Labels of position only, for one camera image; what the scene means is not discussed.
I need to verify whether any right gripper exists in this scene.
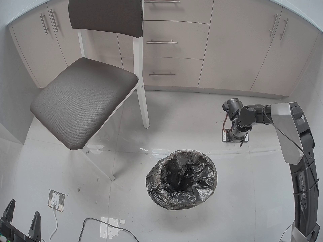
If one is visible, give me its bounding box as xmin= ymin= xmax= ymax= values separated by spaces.
xmin=221 ymin=124 xmax=250 ymax=144

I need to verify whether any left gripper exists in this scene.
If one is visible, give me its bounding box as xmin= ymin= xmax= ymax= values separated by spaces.
xmin=0 ymin=199 xmax=42 ymax=242

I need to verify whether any black plastic bag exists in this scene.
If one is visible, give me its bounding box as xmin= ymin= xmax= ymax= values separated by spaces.
xmin=146 ymin=149 xmax=217 ymax=211

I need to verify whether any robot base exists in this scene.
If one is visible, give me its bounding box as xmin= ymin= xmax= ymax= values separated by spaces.
xmin=290 ymin=223 xmax=312 ymax=242

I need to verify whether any beige cabinet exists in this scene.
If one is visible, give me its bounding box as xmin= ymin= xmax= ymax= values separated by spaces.
xmin=9 ymin=0 xmax=323 ymax=99

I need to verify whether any grey chair with white legs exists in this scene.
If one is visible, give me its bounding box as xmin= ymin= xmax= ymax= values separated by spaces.
xmin=30 ymin=0 xmax=150 ymax=181

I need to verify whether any white cable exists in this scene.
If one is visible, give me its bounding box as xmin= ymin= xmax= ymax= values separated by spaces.
xmin=49 ymin=203 xmax=59 ymax=239

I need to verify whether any black cable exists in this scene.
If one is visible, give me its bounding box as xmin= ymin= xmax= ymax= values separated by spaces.
xmin=79 ymin=218 xmax=139 ymax=242

